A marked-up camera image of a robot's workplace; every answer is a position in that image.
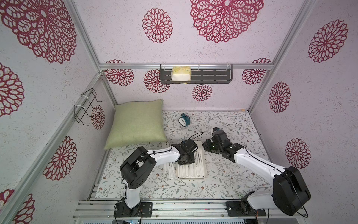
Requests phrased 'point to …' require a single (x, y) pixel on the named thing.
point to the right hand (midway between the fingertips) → (201, 142)
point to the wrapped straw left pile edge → (171, 171)
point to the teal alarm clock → (184, 120)
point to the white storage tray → (201, 145)
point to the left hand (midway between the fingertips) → (191, 161)
